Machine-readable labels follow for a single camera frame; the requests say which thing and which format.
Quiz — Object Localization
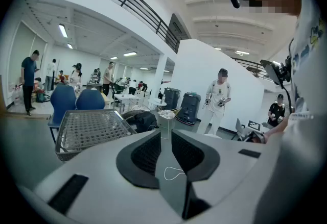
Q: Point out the white round side table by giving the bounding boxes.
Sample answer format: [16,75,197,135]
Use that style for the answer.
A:
[148,97,167,111]

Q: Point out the clear water jug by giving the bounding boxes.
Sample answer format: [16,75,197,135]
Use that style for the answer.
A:
[12,89,22,106]

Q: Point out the white square table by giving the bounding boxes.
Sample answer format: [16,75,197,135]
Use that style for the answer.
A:
[113,93,141,114]

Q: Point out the black chest-mounted phone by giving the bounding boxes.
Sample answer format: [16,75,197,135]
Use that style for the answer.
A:
[260,59,283,88]

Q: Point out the dark grey wall panel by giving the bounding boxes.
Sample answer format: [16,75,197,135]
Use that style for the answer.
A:
[166,13,191,53]

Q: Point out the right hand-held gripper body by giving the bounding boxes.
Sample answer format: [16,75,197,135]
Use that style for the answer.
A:
[239,120,266,144]

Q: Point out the black stair railing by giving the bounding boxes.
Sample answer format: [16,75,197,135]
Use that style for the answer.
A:
[231,57,276,82]

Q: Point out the person's white printed t-shirt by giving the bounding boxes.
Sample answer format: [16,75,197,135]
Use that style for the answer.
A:
[255,0,327,224]

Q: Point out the thin white cable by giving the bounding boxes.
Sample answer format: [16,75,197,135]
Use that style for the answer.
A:
[163,166,185,181]

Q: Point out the black mesh-top table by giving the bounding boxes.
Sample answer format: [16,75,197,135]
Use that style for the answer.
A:
[55,108,137,162]

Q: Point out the long ceiling tube light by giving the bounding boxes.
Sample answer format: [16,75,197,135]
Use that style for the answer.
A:
[58,23,68,39]

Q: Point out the blue upholstered chair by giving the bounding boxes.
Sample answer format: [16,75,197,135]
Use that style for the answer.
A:
[76,89,106,111]
[47,84,77,144]

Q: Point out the black wheeled cart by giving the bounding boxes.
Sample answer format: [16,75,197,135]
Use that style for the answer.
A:
[162,87,181,111]
[175,92,202,126]

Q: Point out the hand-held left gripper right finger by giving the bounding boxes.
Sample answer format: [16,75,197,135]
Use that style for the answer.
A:
[171,129,279,224]

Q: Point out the person's right forearm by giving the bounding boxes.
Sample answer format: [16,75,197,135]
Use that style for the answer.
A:
[264,117,291,142]

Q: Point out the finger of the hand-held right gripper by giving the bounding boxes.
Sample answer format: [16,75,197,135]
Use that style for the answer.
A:
[231,117,246,140]

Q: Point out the black backpack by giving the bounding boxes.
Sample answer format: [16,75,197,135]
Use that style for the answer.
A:
[126,111,158,134]

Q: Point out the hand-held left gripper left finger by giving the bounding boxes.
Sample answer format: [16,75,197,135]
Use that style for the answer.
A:
[17,130,182,224]

